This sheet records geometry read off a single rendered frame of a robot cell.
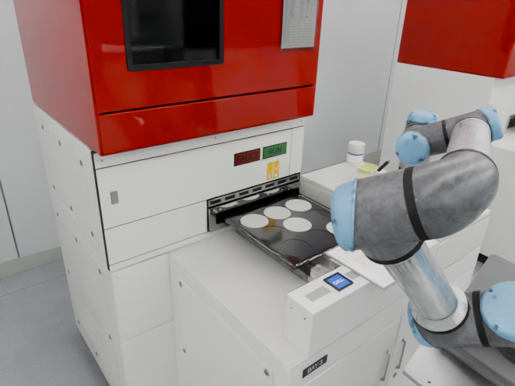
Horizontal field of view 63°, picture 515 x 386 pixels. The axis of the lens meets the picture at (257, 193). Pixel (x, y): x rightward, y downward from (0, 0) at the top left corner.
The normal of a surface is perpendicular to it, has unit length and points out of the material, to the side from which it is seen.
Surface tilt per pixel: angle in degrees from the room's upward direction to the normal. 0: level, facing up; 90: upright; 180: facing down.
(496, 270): 46
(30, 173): 90
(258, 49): 90
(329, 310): 90
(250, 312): 0
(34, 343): 0
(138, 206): 90
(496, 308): 42
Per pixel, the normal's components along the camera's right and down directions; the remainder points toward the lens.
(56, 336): 0.04, -0.90
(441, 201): -0.14, 0.01
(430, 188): -0.35, -0.32
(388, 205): -0.56, -0.04
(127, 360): 0.62, 0.35
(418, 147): -0.46, 0.36
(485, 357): -0.57, -0.47
